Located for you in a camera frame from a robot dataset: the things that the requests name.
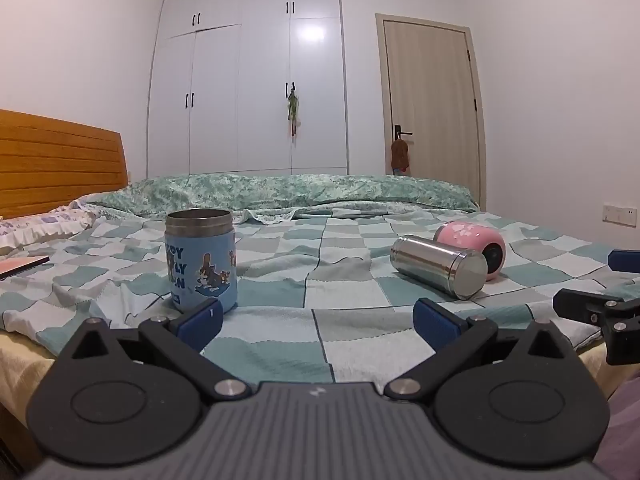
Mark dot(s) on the green hanging toy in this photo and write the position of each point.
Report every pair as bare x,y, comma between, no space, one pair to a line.
293,110

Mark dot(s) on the pink cup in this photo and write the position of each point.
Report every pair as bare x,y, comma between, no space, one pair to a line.
475,242

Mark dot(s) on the floral pillow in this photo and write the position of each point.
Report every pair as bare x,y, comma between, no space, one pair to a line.
40,227

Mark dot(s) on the purple cloth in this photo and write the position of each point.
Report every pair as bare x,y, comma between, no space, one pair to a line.
627,425

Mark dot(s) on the silver steel cup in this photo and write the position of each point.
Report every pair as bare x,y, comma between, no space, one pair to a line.
440,266

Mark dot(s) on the beige door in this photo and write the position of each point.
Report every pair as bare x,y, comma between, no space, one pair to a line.
432,105

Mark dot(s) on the blue cartoon print cup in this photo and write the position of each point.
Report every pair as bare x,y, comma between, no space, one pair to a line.
201,260

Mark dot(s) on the brown hanging plush toy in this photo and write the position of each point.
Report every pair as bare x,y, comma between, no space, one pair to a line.
400,156

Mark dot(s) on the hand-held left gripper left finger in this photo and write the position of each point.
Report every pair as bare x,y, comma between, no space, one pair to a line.
201,324

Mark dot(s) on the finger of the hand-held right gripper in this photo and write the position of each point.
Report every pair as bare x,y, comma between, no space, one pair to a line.
582,305
624,261

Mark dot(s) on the wooden headboard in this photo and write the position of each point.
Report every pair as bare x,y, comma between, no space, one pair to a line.
55,160

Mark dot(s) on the pink notebook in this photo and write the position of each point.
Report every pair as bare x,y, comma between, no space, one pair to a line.
21,265

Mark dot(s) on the green floral quilt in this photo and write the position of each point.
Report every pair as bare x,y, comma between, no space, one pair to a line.
285,191

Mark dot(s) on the white wardrobe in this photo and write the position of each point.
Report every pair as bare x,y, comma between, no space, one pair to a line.
250,80

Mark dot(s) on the white wall socket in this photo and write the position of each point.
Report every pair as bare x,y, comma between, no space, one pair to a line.
620,214

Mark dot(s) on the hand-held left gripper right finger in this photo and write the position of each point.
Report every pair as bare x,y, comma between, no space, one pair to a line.
434,324

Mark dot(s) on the checkered teal blanket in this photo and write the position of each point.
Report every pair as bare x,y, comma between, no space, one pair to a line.
310,270

